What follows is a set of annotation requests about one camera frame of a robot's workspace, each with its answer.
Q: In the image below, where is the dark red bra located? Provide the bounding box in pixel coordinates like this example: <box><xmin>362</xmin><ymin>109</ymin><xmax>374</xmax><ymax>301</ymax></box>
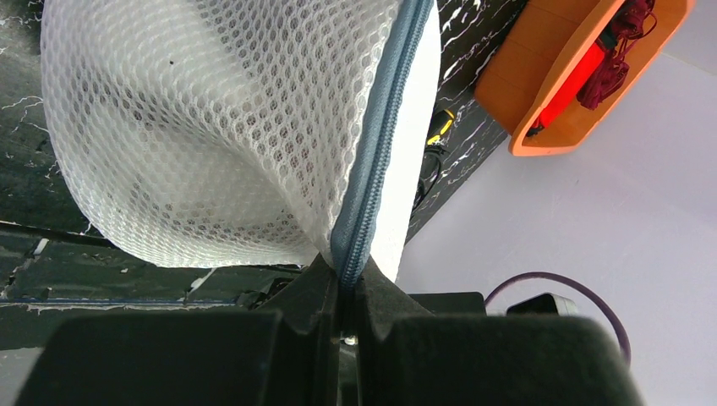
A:
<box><xmin>577</xmin><ymin>0</ymin><xmax>657</xmax><ymax>110</ymax></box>

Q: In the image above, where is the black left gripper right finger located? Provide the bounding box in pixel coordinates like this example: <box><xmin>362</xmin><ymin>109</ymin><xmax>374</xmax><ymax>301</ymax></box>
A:
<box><xmin>354</xmin><ymin>262</ymin><xmax>643</xmax><ymax>405</ymax></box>

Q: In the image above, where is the orange plastic bin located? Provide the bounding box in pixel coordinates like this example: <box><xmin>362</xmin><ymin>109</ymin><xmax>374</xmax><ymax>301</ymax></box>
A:
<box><xmin>474</xmin><ymin>1</ymin><xmax>695</xmax><ymax>156</ymax></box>

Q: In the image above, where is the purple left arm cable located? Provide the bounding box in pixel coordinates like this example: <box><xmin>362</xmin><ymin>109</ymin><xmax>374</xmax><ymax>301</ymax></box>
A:
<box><xmin>484</xmin><ymin>272</ymin><xmax>633</xmax><ymax>368</ymax></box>

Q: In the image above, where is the bright red bra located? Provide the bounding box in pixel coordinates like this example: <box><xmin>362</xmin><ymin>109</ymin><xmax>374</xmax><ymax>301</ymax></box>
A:
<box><xmin>527</xmin><ymin>40</ymin><xmax>605</xmax><ymax>137</ymax></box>

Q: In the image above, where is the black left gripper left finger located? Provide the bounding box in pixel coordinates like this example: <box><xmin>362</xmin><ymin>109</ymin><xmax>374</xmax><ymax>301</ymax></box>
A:
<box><xmin>17</xmin><ymin>259</ymin><xmax>338</xmax><ymax>405</ymax></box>

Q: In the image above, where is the orange handled screwdriver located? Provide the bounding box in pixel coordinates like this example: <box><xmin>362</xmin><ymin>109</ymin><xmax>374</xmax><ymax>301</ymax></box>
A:
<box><xmin>426</xmin><ymin>109</ymin><xmax>455</xmax><ymax>145</ymax></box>

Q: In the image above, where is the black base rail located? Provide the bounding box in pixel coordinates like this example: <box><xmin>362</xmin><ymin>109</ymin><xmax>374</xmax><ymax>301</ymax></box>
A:
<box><xmin>1</xmin><ymin>222</ymin><xmax>302</xmax><ymax>350</ymax></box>

